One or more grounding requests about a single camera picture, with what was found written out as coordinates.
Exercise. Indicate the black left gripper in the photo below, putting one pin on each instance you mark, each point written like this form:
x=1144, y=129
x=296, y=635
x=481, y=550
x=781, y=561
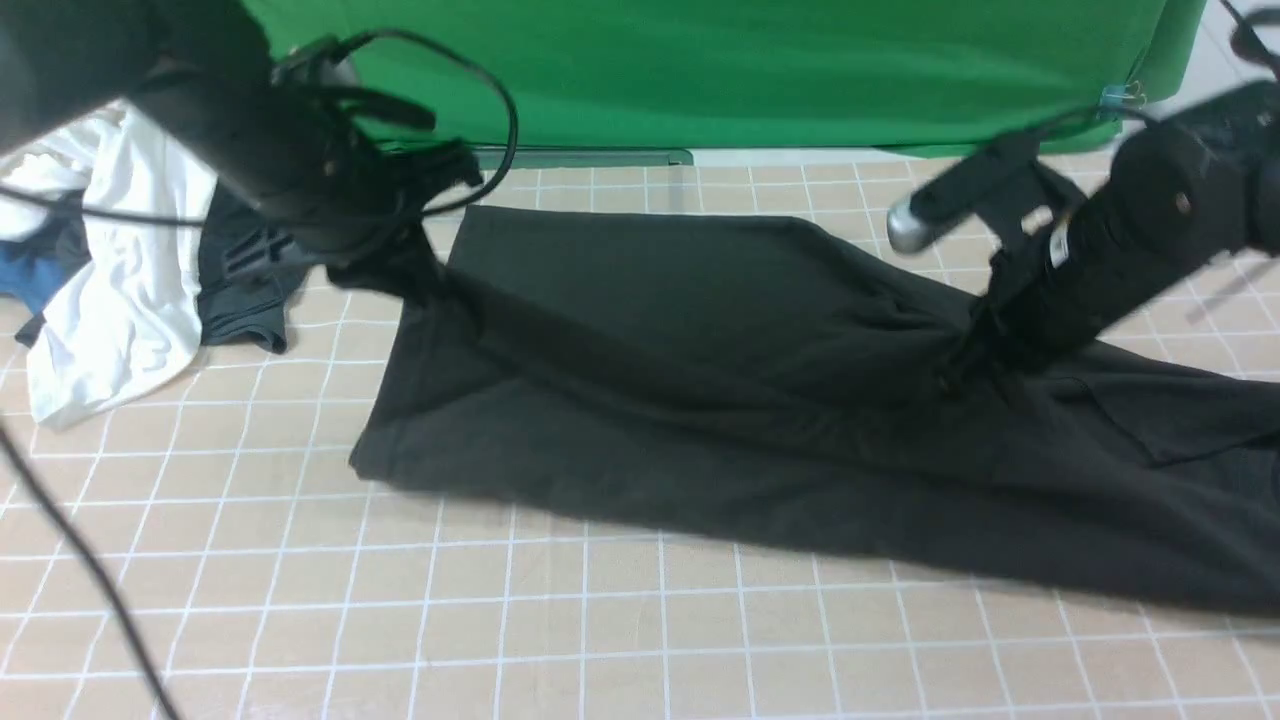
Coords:
x=328, y=194

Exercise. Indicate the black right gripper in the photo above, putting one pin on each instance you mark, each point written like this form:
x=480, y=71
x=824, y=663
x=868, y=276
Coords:
x=1005, y=334

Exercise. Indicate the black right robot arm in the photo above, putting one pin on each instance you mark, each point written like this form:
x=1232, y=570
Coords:
x=1180, y=192

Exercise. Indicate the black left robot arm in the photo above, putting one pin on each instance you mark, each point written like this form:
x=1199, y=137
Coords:
x=192, y=67

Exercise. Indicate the dark gray crumpled garment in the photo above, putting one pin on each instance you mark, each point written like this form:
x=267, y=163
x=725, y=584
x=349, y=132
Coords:
x=232, y=311

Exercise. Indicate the blue binder clip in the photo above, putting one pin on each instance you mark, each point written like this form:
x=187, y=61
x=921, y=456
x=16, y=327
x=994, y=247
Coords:
x=1121, y=101

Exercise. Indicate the gray metal bar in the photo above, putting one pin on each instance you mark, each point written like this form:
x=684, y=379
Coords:
x=601, y=158

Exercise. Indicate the white crumpled garment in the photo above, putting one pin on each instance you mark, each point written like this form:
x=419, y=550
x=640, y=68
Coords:
x=127, y=323

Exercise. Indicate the green backdrop cloth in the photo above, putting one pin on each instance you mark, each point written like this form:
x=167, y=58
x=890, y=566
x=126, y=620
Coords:
x=932, y=75

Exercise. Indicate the blue crumpled garment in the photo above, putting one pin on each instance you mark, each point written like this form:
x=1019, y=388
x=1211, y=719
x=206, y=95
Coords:
x=29, y=275

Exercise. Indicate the beige checkered table mat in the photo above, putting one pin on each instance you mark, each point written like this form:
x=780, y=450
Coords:
x=273, y=584

